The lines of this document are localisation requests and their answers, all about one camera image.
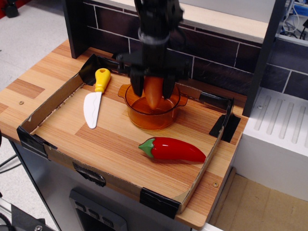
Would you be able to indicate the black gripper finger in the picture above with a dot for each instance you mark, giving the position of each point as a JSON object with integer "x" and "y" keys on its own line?
{"x": 137, "y": 81}
{"x": 168, "y": 85}

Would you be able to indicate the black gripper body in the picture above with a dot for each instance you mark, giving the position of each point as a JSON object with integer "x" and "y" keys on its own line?
{"x": 154, "y": 59}

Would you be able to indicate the orange toy carrot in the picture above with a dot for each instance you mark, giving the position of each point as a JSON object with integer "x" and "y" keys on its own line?
{"x": 153, "y": 90}

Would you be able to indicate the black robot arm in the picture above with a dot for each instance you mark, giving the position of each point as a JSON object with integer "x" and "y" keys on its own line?
{"x": 158, "y": 18}

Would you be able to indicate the transparent orange toy pot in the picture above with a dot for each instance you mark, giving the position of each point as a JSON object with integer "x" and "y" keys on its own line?
{"x": 144, "y": 117}

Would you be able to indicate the cardboard fence with black tape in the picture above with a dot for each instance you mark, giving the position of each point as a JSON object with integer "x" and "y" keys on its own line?
{"x": 109, "y": 155}

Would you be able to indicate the yellow white toy knife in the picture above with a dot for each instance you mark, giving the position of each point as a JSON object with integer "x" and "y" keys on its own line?
{"x": 92, "y": 100}

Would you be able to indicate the wooden shelf board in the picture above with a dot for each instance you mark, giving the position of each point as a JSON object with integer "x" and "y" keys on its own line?
{"x": 223, "y": 23}

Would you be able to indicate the red toy chili pepper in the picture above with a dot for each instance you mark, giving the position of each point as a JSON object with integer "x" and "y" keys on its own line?
{"x": 171, "y": 149}

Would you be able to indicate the white toy sink drainboard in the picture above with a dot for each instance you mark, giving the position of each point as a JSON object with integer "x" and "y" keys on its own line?
{"x": 273, "y": 149}

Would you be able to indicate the grey oven control panel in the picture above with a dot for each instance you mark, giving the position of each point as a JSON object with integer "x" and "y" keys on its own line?
{"x": 95, "y": 217}

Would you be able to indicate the dark shelf post left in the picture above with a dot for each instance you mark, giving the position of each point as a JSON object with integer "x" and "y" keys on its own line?
{"x": 79, "y": 15}

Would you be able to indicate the grey shelf post right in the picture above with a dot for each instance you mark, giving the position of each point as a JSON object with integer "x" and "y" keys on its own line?
{"x": 268, "y": 42}

